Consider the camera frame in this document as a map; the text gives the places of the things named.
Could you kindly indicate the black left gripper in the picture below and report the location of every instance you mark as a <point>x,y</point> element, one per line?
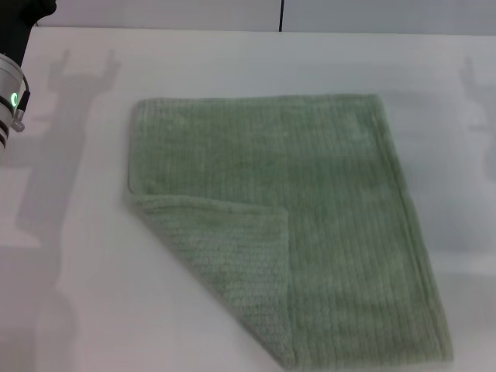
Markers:
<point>19,23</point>

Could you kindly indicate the green ribbed towel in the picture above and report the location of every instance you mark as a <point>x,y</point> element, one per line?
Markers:
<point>271,174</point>

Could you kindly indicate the black vertical wall strip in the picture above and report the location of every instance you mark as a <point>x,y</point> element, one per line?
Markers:
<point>281,15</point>

